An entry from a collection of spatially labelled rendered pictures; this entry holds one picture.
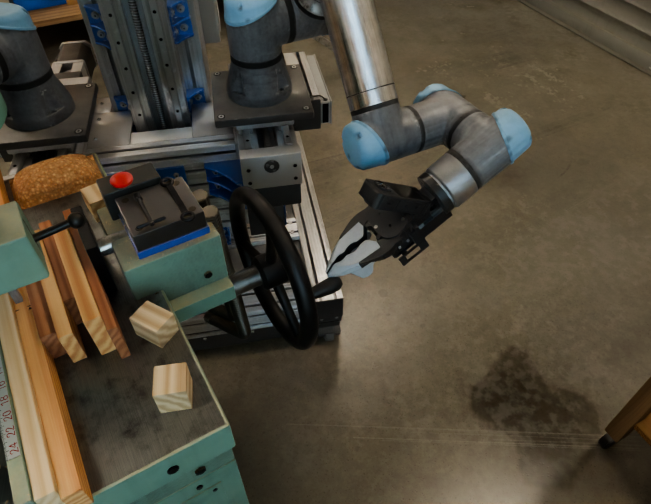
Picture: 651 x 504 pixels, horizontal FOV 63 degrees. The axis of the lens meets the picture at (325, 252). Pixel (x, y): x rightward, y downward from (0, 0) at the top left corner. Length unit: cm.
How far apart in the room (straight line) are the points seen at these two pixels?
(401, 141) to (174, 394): 48
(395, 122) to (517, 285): 130
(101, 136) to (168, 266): 72
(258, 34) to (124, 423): 82
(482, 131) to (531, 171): 172
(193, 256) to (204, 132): 65
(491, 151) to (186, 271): 47
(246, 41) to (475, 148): 59
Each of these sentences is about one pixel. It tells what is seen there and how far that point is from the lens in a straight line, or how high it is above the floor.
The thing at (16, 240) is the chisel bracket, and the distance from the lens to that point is 66.
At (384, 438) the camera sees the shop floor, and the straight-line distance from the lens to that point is 162.
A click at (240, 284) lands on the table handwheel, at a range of 86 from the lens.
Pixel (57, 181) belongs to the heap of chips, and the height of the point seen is 92.
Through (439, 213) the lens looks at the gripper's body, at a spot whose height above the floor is 92.
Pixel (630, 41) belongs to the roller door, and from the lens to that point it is 364.
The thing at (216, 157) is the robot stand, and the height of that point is 69.
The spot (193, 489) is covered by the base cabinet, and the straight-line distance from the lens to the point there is 85.
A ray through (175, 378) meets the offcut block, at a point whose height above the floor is 94.
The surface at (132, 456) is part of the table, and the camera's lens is 66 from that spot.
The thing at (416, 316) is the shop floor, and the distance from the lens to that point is 185.
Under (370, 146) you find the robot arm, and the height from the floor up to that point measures 101.
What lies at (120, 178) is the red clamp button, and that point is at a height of 103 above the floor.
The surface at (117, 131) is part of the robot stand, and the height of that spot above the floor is 73.
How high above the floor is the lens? 148
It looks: 47 degrees down
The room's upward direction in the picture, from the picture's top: straight up
